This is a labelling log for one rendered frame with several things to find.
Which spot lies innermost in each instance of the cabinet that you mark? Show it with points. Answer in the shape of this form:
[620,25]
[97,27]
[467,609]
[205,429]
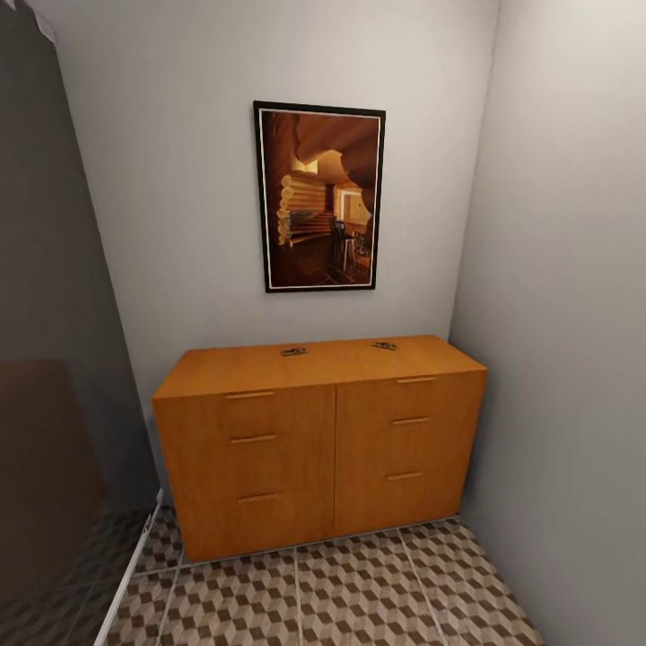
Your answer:
[268,451]

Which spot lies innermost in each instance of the door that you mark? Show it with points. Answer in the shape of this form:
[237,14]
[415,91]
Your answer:
[78,481]

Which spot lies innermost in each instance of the shower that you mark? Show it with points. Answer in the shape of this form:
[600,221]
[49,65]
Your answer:
[104,629]

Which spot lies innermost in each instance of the picture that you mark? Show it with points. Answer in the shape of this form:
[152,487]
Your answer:
[319,176]

